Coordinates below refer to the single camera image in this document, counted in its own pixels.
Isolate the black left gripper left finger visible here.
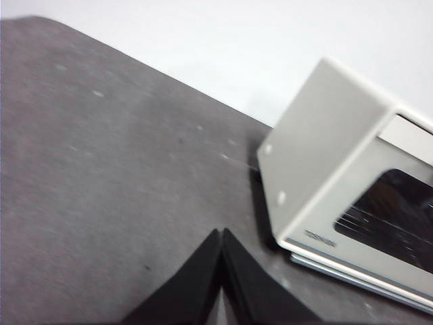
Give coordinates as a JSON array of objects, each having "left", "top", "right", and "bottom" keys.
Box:
[{"left": 120, "top": 228, "right": 223, "bottom": 325}]

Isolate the silver crumb tray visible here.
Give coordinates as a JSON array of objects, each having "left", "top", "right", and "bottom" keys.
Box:
[{"left": 290, "top": 253, "right": 433, "bottom": 314}]

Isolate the glass-windowed oven door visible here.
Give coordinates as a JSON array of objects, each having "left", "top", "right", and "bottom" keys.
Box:
[{"left": 283, "top": 113, "right": 433, "bottom": 295}]

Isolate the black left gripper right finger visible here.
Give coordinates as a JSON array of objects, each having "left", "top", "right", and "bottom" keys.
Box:
[{"left": 221, "top": 227, "right": 322, "bottom": 325}]

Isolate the cream Toshiba toaster oven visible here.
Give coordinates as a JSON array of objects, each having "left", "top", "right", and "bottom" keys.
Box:
[{"left": 256, "top": 57, "right": 433, "bottom": 314}]

